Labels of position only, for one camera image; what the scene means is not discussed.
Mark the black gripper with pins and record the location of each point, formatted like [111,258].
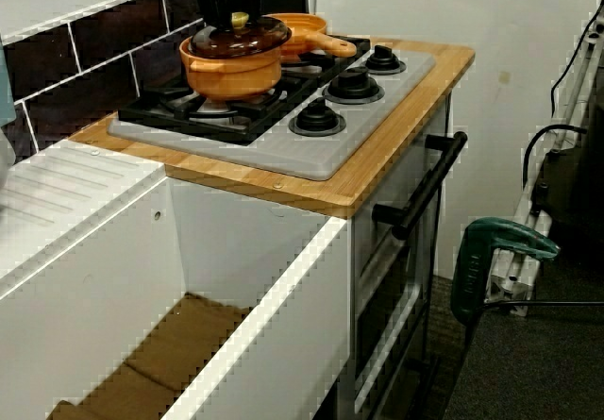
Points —
[231,0]

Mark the brown transparent lid yellow knob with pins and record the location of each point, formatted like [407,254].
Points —
[236,45]

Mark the orange frying pan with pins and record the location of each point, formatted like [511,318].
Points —
[307,26]

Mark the orange plastic pot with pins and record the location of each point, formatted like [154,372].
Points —
[226,80]

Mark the black burner grate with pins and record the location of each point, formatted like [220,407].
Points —
[351,52]
[156,120]

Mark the black stove knob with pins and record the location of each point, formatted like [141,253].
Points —
[354,85]
[384,59]
[316,118]

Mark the dark tile backsplash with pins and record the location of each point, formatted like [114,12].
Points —
[94,42]

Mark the grey stove top plate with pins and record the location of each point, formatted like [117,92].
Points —
[292,156]

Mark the wooden kitchen countertop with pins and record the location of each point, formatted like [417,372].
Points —
[377,170]

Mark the toy oven front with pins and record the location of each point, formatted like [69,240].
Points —
[377,250]

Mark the white sink basin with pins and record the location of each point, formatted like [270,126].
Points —
[94,273]

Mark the green clamp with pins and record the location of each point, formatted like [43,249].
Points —
[472,269]

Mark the black device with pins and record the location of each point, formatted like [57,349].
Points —
[575,193]

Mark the aluminium frame rail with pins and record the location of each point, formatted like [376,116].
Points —
[512,283]

